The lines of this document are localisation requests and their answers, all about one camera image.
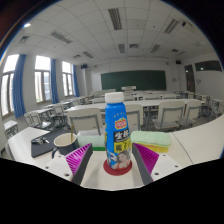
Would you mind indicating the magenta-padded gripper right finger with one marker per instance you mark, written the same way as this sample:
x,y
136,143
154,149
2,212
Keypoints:
x,y
148,160

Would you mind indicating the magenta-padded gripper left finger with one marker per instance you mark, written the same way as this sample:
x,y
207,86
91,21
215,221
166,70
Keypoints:
x,y
78,160

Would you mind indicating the blue drink bottle white cap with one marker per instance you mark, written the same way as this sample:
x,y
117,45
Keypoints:
x,y
117,113

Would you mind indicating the dark navy mug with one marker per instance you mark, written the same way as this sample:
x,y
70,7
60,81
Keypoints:
x,y
61,149

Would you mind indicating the yellow sponge with green top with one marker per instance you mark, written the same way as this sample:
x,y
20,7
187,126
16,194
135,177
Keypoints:
x,y
150,138

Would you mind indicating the flat round red coaster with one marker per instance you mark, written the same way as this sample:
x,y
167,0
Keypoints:
x,y
116,172

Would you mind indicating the black notebook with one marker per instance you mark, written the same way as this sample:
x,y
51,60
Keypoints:
x,y
43,149

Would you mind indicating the white classroom chairs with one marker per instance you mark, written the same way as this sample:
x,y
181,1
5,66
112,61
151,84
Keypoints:
x,y
86,118

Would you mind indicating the metal key bunch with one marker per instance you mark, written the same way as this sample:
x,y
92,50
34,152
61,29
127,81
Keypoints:
x,y
39,140

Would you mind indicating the green chalkboard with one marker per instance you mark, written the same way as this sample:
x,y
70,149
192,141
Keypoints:
x,y
133,80

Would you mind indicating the classroom windows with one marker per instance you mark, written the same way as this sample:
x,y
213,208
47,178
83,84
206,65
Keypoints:
x,y
41,80

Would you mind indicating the dark classroom door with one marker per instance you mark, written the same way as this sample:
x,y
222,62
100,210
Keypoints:
x,y
189,78

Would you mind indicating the blue curtains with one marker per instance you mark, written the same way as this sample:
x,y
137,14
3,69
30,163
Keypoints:
x,y
19,86

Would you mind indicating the ceiling light panels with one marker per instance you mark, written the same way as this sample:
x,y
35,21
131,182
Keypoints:
x,y
115,18

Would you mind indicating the dark interior wall window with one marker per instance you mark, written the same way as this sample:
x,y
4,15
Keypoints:
x,y
208,65

